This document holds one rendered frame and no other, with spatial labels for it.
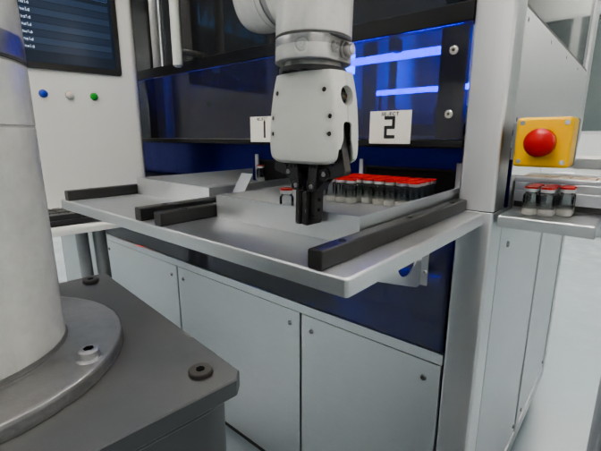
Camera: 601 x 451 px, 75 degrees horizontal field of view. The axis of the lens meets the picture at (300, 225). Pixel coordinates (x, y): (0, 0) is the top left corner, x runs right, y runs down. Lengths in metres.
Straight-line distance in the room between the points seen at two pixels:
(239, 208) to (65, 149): 0.75
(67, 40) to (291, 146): 0.91
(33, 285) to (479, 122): 0.63
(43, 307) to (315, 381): 0.83
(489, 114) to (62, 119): 1.03
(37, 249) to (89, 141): 0.99
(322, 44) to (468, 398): 0.66
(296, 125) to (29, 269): 0.29
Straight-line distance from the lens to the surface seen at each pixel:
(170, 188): 0.82
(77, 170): 1.25
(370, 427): 1.00
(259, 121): 0.98
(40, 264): 0.28
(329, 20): 0.44
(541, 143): 0.65
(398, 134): 0.76
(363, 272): 0.38
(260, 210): 0.55
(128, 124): 1.29
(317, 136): 0.43
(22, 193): 0.27
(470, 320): 0.77
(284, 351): 1.08
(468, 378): 0.82
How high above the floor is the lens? 1.00
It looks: 13 degrees down
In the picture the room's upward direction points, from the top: straight up
